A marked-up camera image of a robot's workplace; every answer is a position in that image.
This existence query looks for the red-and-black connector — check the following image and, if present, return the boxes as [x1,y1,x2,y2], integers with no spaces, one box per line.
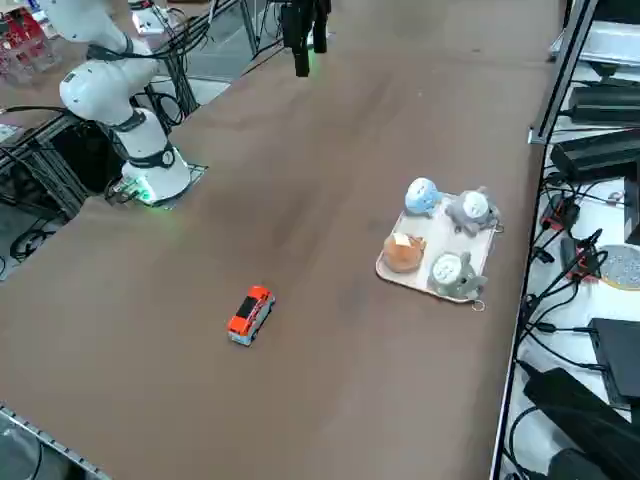
[542,195,582,232]
[559,234,609,282]

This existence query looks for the black power adapter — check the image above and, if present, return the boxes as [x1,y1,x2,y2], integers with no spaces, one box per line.
[519,367,640,480]

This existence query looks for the green-grey plush toy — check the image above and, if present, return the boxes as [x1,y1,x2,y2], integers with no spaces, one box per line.
[426,250,490,312]

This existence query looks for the grey metal case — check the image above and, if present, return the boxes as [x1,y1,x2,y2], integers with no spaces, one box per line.
[548,22,640,65]

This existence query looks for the orange-and-blue toy bus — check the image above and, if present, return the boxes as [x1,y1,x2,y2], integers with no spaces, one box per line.
[227,284,276,349]

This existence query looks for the black power brick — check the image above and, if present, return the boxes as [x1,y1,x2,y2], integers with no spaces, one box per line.
[568,83,640,127]
[549,127,640,182]

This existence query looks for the grey plush with white face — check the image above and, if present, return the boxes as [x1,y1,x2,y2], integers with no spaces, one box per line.
[443,186,505,236]

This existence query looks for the flat black box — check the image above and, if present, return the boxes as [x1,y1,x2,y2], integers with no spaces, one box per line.
[587,317,640,407]

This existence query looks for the white socket box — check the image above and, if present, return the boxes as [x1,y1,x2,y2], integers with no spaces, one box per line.
[130,8,174,37]

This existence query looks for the aluminium table edge rail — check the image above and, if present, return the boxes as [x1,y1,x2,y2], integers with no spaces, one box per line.
[0,402,112,480]

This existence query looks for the black metal frame stand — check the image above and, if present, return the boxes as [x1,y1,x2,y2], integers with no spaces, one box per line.
[0,112,126,224]

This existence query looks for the slanted metal frame post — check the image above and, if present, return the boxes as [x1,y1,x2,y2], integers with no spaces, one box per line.
[528,0,599,145]

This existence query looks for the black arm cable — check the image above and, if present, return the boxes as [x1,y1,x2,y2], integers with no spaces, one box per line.
[87,32,169,64]

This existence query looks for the red printed boxes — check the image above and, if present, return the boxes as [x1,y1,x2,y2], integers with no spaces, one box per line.
[0,7,64,84]

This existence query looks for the beige plastic tray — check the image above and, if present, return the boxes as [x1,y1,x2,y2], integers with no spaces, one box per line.
[374,192,503,305]

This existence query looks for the round perforated disc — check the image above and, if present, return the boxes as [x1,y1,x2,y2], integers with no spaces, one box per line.
[598,243,640,291]

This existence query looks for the light blue plush toy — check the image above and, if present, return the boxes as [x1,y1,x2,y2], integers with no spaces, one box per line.
[403,176,445,219]

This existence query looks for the brown plush with white cap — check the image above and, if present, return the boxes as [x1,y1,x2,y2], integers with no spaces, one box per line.
[382,231,429,274]

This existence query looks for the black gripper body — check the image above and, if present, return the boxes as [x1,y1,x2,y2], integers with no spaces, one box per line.
[282,0,332,16]

